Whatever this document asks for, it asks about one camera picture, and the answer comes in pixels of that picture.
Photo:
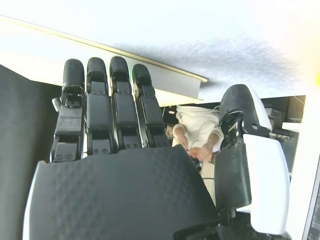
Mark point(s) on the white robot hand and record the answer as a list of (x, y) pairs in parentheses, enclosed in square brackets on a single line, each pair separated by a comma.
[(112, 195)]

